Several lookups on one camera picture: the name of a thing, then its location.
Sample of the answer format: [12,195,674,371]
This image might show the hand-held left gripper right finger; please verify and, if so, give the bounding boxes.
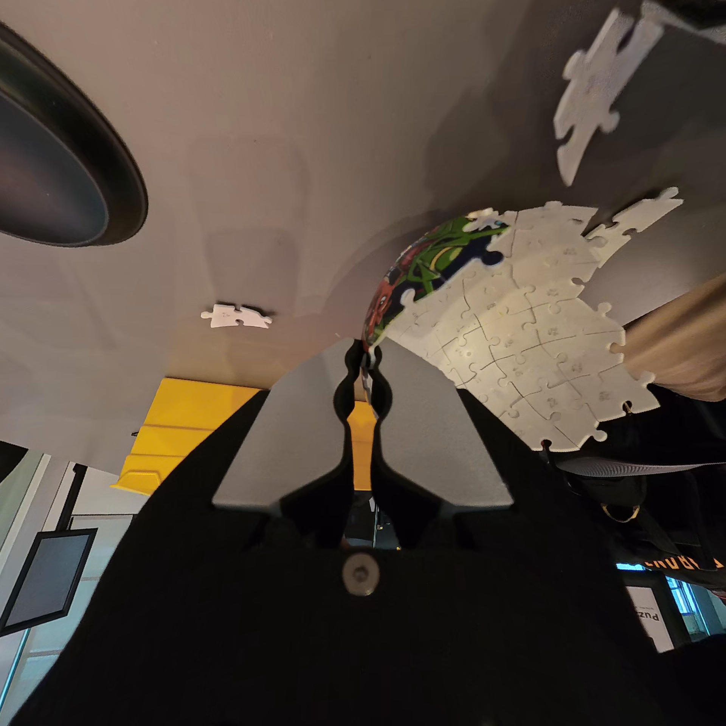
[363,342,514,549]

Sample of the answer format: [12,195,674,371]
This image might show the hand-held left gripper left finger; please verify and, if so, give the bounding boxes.
[210,336,364,549]

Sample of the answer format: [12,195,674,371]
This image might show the partly built puzzle ball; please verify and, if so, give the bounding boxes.
[362,187,685,453]

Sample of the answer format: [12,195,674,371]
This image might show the joined white puzzle piece pair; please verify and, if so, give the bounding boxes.
[200,303,273,330]

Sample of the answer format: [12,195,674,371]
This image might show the person's beige trousers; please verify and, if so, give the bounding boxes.
[623,275,726,403]

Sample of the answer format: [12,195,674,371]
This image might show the yellow plastic bin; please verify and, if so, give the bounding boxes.
[109,377,375,497]

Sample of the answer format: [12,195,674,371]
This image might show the black computer monitor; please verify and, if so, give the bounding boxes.
[0,527,98,636]

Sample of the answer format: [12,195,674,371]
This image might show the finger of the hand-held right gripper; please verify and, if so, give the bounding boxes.
[641,0,726,45]

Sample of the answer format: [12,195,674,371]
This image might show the black round puzzle stand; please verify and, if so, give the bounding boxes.
[0,23,149,247]

